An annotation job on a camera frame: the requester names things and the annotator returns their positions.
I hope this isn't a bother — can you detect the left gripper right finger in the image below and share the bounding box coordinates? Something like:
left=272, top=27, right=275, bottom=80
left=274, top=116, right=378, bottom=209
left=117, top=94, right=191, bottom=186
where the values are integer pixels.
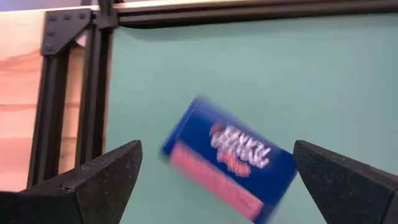
left=292, top=139, right=398, bottom=224

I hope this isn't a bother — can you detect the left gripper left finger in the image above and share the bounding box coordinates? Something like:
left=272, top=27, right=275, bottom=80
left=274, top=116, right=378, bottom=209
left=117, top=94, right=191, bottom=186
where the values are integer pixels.
left=0, top=139, right=144, bottom=224

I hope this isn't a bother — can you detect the blue Frosted Flakes cereal box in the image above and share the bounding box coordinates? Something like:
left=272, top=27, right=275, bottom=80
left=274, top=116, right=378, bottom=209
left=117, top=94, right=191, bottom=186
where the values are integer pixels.
left=158, top=94, right=300, bottom=224

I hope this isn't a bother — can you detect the black aluminium table frame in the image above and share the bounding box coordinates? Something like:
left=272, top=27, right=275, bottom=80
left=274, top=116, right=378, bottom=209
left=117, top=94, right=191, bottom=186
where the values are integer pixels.
left=26, top=0, right=398, bottom=191

